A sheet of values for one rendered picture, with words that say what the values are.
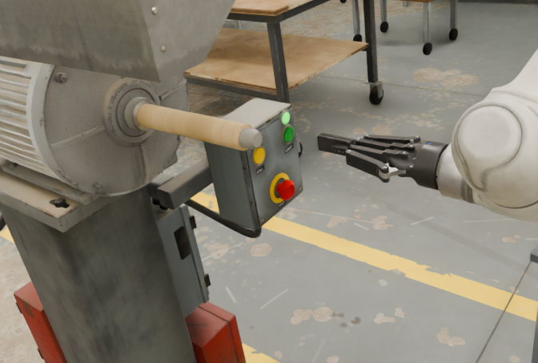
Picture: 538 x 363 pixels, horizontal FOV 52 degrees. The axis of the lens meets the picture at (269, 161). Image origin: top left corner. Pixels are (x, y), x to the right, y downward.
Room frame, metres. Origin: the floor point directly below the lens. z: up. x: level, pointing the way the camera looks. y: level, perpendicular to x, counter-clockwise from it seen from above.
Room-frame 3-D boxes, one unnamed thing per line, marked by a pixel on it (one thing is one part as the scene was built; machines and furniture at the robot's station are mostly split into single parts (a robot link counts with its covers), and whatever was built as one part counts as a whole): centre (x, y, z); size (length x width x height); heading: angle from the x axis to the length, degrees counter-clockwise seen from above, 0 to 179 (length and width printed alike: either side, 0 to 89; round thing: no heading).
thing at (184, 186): (0.95, 0.13, 1.02); 0.19 x 0.04 x 0.04; 138
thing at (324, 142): (0.88, -0.12, 1.07); 0.07 x 0.01 x 0.03; 47
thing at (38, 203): (0.91, 0.37, 1.11); 0.36 x 0.24 x 0.04; 48
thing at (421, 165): (0.78, -0.24, 1.07); 0.09 x 0.08 x 0.07; 47
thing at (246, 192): (0.99, 0.09, 0.99); 0.24 x 0.21 x 0.26; 48
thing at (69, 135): (0.87, 0.32, 1.25); 0.41 x 0.27 x 0.26; 48
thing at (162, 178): (0.96, 0.24, 1.02); 0.13 x 0.04 x 0.04; 48
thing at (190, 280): (1.02, 0.27, 0.93); 0.15 x 0.10 x 0.55; 48
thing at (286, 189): (0.92, -0.02, 0.98); 0.04 x 0.04 x 0.04; 48
